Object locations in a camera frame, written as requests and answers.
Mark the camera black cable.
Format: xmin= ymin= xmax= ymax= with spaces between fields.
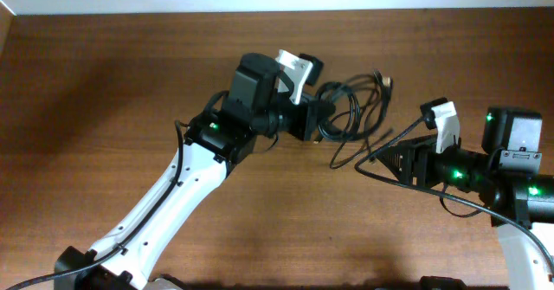
xmin=354 ymin=115 xmax=554 ymax=274
xmin=3 ymin=119 xmax=187 ymax=290

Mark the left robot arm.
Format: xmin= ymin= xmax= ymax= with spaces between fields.
xmin=54 ymin=50 xmax=335 ymax=289

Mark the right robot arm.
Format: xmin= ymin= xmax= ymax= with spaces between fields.
xmin=370 ymin=101 xmax=553 ymax=289

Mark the right camera black cable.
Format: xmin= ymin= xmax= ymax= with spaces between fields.
xmin=354 ymin=115 xmax=554 ymax=274

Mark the left camera black cable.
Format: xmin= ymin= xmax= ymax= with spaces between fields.
xmin=3 ymin=119 xmax=187 ymax=290

